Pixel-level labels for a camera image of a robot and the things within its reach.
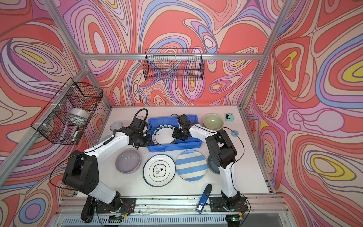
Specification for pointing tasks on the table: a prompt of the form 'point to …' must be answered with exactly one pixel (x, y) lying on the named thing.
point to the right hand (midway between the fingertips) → (175, 138)
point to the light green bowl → (213, 121)
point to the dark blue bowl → (212, 167)
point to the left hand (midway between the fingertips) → (152, 141)
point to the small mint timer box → (229, 117)
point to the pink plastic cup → (142, 118)
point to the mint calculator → (104, 138)
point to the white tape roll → (78, 116)
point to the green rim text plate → (162, 135)
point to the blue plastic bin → (180, 144)
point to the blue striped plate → (191, 165)
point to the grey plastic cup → (116, 125)
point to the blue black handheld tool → (202, 205)
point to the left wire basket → (64, 119)
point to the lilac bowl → (127, 161)
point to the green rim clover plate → (159, 170)
